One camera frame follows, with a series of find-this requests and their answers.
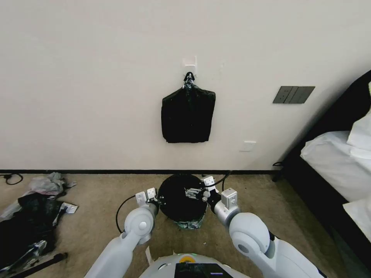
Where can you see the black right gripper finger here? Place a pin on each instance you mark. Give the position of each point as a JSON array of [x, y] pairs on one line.
[[192, 190], [194, 197]]

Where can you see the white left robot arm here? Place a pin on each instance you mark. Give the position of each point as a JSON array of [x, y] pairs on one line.
[[136, 226]]

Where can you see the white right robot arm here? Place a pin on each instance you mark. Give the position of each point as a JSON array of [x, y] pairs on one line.
[[249, 231]]

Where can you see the round black trash bin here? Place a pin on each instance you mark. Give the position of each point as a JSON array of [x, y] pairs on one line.
[[179, 199]]

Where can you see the folded black trash bag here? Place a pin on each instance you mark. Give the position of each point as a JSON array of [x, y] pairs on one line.
[[188, 115]]

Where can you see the crumpled pale plastic bag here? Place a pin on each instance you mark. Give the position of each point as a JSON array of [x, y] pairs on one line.
[[46, 184]]

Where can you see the crumpled black plastic bag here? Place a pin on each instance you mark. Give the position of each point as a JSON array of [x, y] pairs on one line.
[[26, 223]]

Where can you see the white paper sheet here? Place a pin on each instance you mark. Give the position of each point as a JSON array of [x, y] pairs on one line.
[[148, 254]]

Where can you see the white robot front shell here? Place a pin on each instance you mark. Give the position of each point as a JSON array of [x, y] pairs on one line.
[[165, 266]]

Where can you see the small white paper scrap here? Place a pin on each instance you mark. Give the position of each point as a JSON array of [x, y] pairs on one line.
[[70, 208]]

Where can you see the white bed duvet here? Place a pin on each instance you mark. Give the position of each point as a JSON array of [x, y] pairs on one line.
[[330, 162]]

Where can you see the white pillow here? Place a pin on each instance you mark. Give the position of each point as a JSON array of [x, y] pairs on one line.
[[362, 130]]

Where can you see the white wall socket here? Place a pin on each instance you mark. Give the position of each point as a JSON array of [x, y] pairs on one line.
[[248, 146]]

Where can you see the black bed frame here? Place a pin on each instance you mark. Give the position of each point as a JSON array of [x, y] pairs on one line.
[[313, 185]]

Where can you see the white wall hook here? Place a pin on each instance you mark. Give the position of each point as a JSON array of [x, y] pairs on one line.
[[191, 64]]

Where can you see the dark grey wall switch panel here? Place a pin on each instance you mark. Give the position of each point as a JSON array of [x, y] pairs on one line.
[[293, 94]]

